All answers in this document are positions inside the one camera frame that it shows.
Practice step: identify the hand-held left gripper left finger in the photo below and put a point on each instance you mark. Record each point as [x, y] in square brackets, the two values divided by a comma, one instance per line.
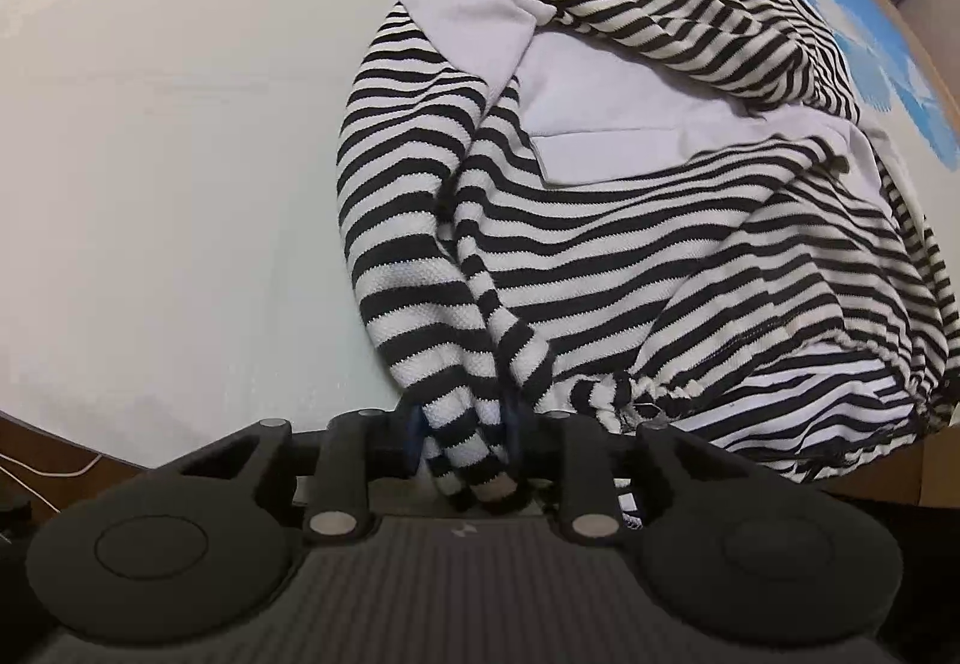
[415, 446]

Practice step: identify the striped hoodie with white vest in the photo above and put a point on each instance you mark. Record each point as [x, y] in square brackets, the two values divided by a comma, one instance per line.
[637, 221]

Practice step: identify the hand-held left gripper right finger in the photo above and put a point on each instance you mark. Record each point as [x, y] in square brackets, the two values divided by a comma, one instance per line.
[514, 431]

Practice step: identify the blue patterned bed sheet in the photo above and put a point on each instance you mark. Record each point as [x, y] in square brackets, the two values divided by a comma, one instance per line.
[187, 184]

